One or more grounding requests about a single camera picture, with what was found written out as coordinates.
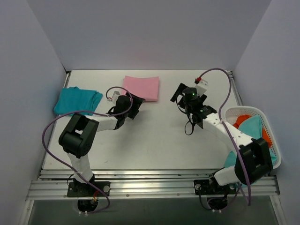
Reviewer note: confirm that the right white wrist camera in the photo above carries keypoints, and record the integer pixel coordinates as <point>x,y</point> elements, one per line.
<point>201,86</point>

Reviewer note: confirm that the white plastic laundry basket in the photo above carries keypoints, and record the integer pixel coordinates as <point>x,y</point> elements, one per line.
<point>254,123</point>

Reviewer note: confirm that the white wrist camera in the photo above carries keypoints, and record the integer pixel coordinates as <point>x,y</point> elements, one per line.
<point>201,86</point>
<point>114,97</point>

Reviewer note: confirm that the orange t shirt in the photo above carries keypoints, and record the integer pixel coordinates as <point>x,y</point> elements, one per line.
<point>241,119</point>

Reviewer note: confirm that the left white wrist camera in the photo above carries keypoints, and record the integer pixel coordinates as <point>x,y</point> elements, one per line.
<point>114,97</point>

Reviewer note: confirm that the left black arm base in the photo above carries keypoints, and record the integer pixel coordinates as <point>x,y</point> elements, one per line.
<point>77,189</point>

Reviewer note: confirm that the folded teal t shirt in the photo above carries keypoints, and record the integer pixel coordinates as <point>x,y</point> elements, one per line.
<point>75,99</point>

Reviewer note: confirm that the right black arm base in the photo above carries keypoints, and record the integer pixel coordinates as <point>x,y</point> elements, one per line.
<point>211,195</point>

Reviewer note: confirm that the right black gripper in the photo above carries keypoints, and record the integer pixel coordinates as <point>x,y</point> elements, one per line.
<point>179,94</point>

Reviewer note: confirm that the pink t shirt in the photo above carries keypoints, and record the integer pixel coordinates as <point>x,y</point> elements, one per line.
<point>146,88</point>

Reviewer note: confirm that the light turquoise t shirt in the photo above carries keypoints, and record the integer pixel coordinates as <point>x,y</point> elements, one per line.
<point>253,126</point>

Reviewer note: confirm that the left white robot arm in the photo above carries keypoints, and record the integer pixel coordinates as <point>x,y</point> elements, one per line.
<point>78,136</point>

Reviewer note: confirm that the aluminium mounting rail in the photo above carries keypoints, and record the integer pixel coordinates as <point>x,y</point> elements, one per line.
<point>125,184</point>

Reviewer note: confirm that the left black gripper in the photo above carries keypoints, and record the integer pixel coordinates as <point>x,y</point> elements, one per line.
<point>135,106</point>

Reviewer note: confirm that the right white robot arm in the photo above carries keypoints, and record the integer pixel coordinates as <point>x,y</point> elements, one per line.
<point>253,158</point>

